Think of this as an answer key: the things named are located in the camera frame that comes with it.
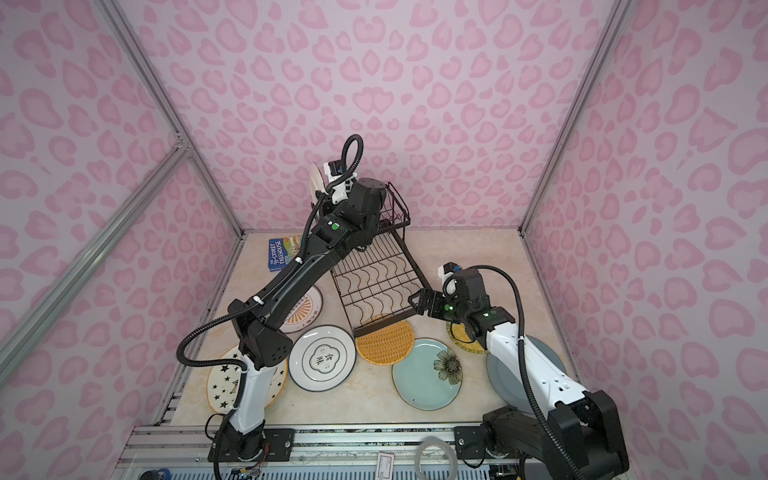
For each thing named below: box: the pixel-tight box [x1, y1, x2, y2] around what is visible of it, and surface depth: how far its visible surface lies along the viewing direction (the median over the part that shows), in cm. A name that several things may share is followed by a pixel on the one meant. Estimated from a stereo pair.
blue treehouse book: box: [268, 236, 302, 272], surface depth 112 cm
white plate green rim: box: [288, 324, 357, 392], surface depth 88 cm
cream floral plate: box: [309, 162, 326, 207], surface depth 75 cm
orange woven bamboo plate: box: [355, 320, 415, 366], surface depth 90 cm
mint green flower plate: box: [391, 337, 463, 411], surface depth 85 cm
